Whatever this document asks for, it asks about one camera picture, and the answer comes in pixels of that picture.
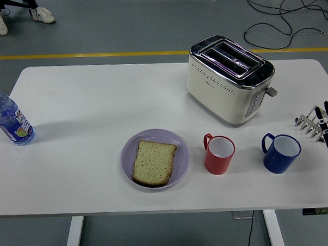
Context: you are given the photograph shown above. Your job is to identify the black floor cable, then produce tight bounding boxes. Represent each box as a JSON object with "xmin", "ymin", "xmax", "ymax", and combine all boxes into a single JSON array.
[
  {"xmin": 233, "ymin": 0, "xmax": 328, "ymax": 24},
  {"xmin": 242, "ymin": 0, "xmax": 328, "ymax": 51}
]

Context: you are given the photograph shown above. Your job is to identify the cream toaster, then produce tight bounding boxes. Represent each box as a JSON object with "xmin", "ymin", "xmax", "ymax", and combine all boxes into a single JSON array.
[{"xmin": 184, "ymin": 32, "xmax": 280, "ymax": 130}]

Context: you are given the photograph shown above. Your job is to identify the bread slice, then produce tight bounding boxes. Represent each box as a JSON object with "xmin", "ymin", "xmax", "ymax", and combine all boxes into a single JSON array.
[{"xmin": 130, "ymin": 138, "xmax": 180, "ymax": 189}]

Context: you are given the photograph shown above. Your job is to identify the blue cup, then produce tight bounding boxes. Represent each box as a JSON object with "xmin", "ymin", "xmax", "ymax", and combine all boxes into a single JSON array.
[{"xmin": 261, "ymin": 131, "xmax": 303, "ymax": 175}]

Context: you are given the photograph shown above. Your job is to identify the black cable under table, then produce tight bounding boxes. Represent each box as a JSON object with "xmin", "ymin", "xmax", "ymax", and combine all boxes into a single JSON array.
[{"xmin": 244, "ymin": 210, "xmax": 257, "ymax": 246}]

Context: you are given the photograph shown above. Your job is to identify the black table control panel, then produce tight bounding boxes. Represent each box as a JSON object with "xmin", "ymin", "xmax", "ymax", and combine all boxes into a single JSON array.
[{"xmin": 302, "ymin": 207, "xmax": 328, "ymax": 216}]

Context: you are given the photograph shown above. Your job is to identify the plastic water bottle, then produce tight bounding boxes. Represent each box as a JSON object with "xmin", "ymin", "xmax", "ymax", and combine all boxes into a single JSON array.
[{"xmin": 0, "ymin": 83, "xmax": 36, "ymax": 147}]

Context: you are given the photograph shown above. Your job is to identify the steel toast tongs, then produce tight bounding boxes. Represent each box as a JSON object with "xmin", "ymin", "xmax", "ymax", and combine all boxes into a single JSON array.
[{"xmin": 293, "ymin": 104, "xmax": 328, "ymax": 144}]

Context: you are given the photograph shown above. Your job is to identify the grey box under table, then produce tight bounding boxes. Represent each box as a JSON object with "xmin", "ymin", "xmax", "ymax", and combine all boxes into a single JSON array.
[{"xmin": 232, "ymin": 210, "xmax": 255, "ymax": 220}]

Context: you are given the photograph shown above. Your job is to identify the red cup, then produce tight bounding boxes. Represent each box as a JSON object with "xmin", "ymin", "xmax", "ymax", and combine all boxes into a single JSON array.
[{"xmin": 202, "ymin": 131, "xmax": 237, "ymax": 176}]

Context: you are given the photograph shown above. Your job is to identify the white table leg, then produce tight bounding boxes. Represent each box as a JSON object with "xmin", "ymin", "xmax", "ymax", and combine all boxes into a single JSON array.
[
  {"xmin": 62, "ymin": 216, "xmax": 86, "ymax": 246},
  {"xmin": 263, "ymin": 209, "xmax": 286, "ymax": 246}
]

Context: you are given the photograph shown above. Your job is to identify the purple plate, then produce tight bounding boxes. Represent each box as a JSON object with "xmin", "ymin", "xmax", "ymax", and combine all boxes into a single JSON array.
[{"xmin": 119, "ymin": 127, "xmax": 192, "ymax": 194}]

